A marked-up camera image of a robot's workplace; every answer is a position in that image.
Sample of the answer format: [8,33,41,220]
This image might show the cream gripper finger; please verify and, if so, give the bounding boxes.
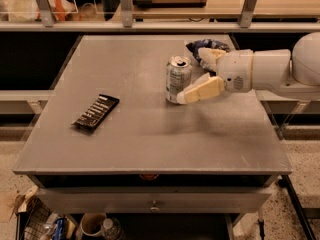
[198,48,227,72]
[176,73,225,104]

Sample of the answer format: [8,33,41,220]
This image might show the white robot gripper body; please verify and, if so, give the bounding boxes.
[217,49,253,93]

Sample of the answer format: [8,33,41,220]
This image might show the silver green 7up can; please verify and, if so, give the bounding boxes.
[166,55,192,103]

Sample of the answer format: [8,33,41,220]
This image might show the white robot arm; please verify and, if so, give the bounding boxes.
[177,32,320,104]

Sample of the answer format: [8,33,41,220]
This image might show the blue crumpled chip bag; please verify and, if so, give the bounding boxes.
[186,39,231,74]

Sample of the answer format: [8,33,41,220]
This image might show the orange white bag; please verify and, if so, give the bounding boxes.
[7,0,78,22]

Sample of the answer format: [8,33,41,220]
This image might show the clear plastic bottle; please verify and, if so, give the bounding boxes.
[101,218,124,240]

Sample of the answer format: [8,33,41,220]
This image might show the grey drawer with knob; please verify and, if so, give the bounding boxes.
[37,188,271,214]

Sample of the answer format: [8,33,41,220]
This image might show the white paper cup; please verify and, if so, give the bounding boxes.
[78,213,106,240]

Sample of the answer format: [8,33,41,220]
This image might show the grey metal bracket right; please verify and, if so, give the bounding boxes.
[238,0,258,28]

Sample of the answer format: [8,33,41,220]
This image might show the grey metal bracket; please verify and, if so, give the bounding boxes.
[120,0,133,28]
[238,0,258,28]
[36,0,56,27]

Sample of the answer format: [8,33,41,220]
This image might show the grey metal bracket middle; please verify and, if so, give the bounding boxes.
[120,0,133,28]

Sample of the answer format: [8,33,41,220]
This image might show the grey metal bracket left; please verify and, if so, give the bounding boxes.
[36,0,56,27]

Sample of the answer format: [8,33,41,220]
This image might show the wire basket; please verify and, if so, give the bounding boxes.
[16,197,51,240]

